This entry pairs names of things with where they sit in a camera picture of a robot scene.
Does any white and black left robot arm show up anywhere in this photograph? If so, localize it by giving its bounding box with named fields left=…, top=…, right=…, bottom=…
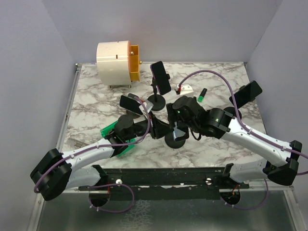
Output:
left=30, top=115, right=173, bottom=201

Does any white cylindrical drum device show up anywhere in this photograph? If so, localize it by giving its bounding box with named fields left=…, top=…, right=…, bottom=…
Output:
left=96, top=40, right=131, bottom=86

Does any silver-edged phone left rear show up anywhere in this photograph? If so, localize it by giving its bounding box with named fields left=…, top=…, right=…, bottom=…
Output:
left=119, top=95, right=142, bottom=116

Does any green plastic bin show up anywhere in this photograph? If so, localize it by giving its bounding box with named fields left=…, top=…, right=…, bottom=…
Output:
left=100, top=121, right=135, bottom=156

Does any brown round phone stand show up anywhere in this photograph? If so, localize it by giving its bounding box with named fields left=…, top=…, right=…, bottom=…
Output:
left=126, top=93, right=142, bottom=118

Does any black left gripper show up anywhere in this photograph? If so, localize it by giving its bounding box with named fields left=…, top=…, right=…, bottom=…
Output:
left=124, top=110, right=174, bottom=141

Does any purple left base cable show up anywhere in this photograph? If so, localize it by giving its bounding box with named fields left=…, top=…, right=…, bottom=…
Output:
left=84, top=183, right=135, bottom=213

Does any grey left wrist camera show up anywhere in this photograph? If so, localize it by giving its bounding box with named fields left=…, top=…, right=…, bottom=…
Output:
left=143, top=100, right=154, bottom=113

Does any black right phone stand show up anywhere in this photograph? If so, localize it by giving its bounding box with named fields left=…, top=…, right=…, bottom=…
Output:
left=224, top=106, right=242, bottom=119

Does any black phone right side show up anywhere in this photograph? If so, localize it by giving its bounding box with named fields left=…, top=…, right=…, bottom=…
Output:
left=229, top=80, right=263, bottom=109

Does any black phone with silver edge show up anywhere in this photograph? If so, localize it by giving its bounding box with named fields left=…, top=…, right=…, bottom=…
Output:
left=173, top=127, right=189, bottom=142

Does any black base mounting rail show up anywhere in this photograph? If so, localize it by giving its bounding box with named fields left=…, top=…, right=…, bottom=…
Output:
left=79, top=167, right=249, bottom=201

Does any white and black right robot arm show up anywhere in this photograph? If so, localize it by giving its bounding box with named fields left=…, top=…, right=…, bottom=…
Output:
left=166, top=96, right=301, bottom=188

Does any black round-base front stand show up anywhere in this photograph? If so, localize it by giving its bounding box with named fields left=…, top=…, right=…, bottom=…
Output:
left=164, top=133, right=186, bottom=149

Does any green and black marker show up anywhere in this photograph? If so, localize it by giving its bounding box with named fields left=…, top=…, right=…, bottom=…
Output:
left=197, top=88, right=207, bottom=103

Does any tall black phone stand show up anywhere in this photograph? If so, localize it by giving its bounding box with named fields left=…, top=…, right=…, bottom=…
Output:
left=147, top=74, right=170, bottom=111

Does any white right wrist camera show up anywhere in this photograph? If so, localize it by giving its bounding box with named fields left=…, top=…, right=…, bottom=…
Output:
left=175, top=84, right=194, bottom=96

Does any purple-edged black phone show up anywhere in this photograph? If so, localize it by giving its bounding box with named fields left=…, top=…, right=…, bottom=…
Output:
left=150, top=61, right=171, bottom=95

